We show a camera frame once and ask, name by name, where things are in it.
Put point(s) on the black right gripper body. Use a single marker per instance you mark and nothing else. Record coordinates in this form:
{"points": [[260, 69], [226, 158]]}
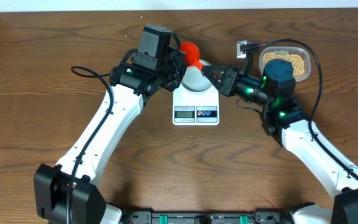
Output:
{"points": [[246, 87]]}

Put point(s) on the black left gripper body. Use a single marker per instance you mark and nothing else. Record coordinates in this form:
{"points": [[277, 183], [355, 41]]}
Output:
{"points": [[168, 73]]}

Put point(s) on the red plastic measuring scoop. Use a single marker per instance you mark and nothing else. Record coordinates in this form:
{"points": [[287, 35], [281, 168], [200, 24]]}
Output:
{"points": [[193, 55]]}

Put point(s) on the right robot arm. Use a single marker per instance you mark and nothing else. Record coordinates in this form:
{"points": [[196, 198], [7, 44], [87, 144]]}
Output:
{"points": [[283, 118]]}

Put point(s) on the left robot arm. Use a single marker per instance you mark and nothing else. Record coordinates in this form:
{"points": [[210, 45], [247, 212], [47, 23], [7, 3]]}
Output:
{"points": [[68, 192]]}

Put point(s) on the light grey round bowl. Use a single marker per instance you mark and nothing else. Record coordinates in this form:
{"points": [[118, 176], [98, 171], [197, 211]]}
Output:
{"points": [[193, 80]]}

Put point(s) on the white digital kitchen scale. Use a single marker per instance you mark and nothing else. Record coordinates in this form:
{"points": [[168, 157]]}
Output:
{"points": [[195, 108]]}

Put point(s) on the clear container of soybeans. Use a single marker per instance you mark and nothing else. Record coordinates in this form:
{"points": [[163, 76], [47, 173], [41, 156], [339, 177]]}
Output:
{"points": [[298, 57]]}

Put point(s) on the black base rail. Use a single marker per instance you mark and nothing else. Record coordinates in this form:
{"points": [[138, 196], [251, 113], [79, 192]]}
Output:
{"points": [[258, 217]]}

